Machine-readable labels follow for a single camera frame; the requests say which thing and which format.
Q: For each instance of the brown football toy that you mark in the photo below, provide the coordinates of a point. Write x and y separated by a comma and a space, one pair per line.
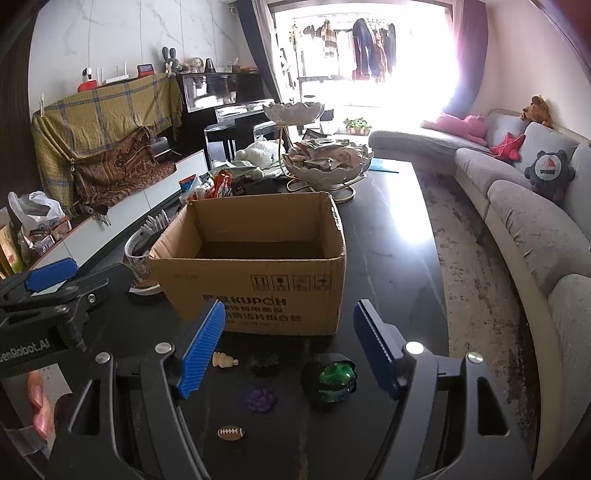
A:
231, 434

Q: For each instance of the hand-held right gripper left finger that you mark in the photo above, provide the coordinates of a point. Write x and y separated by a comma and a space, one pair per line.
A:
203, 353

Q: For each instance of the red star plush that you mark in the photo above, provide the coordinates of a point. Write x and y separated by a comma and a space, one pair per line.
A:
508, 147

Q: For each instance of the white tv cabinet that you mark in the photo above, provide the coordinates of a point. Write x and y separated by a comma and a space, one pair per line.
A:
161, 184

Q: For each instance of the red desk clock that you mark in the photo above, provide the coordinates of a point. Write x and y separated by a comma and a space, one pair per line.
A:
147, 70

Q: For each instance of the green potted plant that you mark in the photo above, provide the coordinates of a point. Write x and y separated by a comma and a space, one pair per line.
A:
356, 124

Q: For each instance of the patterned white cup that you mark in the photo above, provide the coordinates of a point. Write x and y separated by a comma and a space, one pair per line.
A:
136, 263

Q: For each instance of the black marble desktop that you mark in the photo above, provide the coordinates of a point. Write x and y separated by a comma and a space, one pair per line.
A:
392, 258

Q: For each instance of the red snack packet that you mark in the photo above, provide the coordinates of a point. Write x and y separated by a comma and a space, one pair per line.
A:
224, 184

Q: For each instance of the white security camera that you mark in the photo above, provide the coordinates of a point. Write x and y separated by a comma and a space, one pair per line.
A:
87, 76

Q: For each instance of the patterned floor rug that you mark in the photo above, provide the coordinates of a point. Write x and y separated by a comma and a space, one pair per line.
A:
475, 295

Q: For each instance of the clothes rack with clothes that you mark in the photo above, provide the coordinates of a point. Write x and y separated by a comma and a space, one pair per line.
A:
369, 46

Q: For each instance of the grey sofa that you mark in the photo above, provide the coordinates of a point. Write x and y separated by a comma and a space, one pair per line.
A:
521, 221

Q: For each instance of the person's left hand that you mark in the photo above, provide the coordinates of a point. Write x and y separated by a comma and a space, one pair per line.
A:
41, 410

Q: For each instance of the beige plush doll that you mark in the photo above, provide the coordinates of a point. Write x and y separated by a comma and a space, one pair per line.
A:
195, 65

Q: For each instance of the white two-tier fruit bowl stand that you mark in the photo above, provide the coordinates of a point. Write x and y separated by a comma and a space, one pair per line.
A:
323, 173

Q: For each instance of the white saucer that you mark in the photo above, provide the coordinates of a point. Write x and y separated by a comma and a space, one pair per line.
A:
144, 290

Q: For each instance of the white plush toy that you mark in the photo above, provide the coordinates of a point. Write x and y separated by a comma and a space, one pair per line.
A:
261, 154

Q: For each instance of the brown patterned cloth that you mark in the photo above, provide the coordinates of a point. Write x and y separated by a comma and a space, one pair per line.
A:
124, 166

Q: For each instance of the grey rabbit figurine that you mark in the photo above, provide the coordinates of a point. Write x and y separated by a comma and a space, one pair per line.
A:
170, 60

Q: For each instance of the white router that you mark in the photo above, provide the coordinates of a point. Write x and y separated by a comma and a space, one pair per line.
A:
115, 79

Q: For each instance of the green and yellow snack bag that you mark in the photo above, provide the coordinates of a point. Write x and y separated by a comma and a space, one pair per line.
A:
10, 251

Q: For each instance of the navy round plush pillow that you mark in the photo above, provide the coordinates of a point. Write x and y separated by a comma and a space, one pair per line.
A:
549, 173

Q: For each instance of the pink plush toy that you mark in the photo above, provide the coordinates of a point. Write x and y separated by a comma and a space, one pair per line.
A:
455, 127

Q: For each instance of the brown cardboard box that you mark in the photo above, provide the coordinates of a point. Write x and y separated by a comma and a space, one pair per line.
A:
277, 286

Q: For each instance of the white plastic bag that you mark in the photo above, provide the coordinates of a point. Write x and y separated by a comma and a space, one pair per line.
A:
32, 207

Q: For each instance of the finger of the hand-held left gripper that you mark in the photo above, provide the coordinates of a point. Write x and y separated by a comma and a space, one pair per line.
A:
106, 286
51, 274

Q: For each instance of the yellow plaid blanket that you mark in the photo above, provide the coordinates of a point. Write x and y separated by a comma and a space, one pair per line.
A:
83, 120

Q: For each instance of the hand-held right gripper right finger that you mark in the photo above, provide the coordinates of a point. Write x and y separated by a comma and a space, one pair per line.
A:
371, 341

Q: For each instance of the dark curtain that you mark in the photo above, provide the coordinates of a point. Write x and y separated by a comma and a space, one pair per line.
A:
261, 46

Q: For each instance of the blue and red small box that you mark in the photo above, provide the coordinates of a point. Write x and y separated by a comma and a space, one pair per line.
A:
190, 187

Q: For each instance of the pile of snack packets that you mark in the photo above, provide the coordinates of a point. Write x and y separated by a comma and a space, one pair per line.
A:
323, 154

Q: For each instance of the purple flower toy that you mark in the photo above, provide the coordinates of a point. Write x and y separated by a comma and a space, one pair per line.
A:
259, 399

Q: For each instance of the purple curtain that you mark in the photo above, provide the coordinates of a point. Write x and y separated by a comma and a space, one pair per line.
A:
471, 50

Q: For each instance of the black and green ball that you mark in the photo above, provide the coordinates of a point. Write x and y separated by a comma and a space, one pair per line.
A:
323, 390

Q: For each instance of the small black toy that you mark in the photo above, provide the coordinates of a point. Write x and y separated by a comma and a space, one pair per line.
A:
263, 364

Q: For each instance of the cream shell toy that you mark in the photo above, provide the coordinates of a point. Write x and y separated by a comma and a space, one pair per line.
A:
224, 361

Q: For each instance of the brown teddy bear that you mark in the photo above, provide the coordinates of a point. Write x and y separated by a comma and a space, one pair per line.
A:
538, 110

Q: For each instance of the black piano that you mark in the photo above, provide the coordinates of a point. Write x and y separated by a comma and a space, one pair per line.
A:
217, 92

